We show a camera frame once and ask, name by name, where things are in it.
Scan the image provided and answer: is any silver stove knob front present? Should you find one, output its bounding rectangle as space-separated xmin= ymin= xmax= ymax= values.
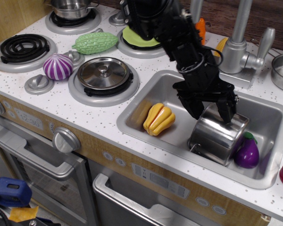
xmin=24 ymin=74 xmax=54 ymax=95

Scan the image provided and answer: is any yellow toy squash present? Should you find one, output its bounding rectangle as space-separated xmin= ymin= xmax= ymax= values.
xmin=143 ymin=103 xmax=175 ymax=136

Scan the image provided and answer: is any green toy bitter gourd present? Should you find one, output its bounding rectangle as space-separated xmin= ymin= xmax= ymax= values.
xmin=72 ymin=32 xmax=118 ymax=55

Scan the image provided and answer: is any blue clamp tool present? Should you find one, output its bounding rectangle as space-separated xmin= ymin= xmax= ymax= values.
xmin=0 ymin=177 xmax=32 ymax=207

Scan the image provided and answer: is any black cable lower left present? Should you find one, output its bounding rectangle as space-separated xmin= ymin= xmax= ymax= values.
xmin=0 ymin=204 xmax=10 ymax=226

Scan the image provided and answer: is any dishwasher door with handle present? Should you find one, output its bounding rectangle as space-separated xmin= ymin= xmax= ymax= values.
xmin=92 ymin=173 xmax=217 ymax=226

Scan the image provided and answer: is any silver stove knob back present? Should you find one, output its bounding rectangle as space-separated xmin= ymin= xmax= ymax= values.
xmin=108 ymin=11 xmax=127 ymax=26

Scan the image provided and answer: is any silver sink basin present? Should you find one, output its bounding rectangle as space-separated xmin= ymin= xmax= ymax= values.
xmin=117 ymin=70 xmax=283 ymax=189

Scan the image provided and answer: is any silver oven dial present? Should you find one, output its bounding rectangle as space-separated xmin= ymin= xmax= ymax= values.
xmin=52 ymin=127 xmax=81 ymax=153

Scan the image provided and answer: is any steel pot lid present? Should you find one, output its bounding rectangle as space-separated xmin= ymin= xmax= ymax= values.
xmin=77 ymin=57 xmax=131 ymax=91

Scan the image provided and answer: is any oven door with handle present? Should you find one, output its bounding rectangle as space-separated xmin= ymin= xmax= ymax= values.
xmin=0 ymin=116 xmax=99 ymax=226

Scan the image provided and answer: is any silver stove knob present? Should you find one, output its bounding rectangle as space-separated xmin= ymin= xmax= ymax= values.
xmin=108 ymin=11 xmax=127 ymax=26
xmin=24 ymin=74 xmax=54 ymax=95
xmin=64 ymin=50 xmax=85 ymax=68

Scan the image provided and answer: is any steel pot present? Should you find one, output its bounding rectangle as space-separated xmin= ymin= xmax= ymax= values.
xmin=188 ymin=103 xmax=250 ymax=166
xmin=43 ymin=0 xmax=100 ymax=20

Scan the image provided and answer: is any silver toy faucet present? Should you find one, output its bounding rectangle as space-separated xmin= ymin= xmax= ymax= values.
xmin=219 ymin=0 xmax=275 ymax=89

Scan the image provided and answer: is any black coil burner left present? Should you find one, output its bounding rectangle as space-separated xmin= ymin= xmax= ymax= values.
xmin=0 ymin=34 xmax=50 ymax=64

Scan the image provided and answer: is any purple striped toy onion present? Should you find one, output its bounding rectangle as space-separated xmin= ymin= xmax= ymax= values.
xmin=43 ymin=53 xmax=74 ymax=81

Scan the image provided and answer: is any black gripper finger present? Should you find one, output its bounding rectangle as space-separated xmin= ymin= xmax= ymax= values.
xmin=216 ymin=98 xmax=236 ymax=124
xmin=178 ymin=96 xmax=204 ymax=120

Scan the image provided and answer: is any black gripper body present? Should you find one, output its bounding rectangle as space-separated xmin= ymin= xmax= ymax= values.
xmin=173 ymin=62 xmax=238 ymax=104

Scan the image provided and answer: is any purple toy eggplant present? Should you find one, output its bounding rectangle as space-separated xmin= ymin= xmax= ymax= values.
xmin=234 ymin=132 xmax=259 ymax=169

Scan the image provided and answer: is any orange toy carrot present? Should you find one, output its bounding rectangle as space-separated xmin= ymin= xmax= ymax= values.
xmin=195 ymin=17 xmax=206 ymax=45

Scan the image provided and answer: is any silver stove knob middle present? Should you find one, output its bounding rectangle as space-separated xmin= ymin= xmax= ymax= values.
xmin=64 ymin=50 xmax=85 ymax=68

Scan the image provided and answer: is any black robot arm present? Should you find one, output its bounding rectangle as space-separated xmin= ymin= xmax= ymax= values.
xmin=120 ymin=0 xmax=238 ymax=123

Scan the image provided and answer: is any green plastic plate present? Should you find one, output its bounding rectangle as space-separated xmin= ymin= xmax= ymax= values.
xmin=122 ymin=26 xmax=160 ymax=48

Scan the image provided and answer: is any yellow toy corn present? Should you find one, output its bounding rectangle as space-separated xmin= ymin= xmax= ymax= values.
xmin=214 ymin=37 xmax=228 ymax=57

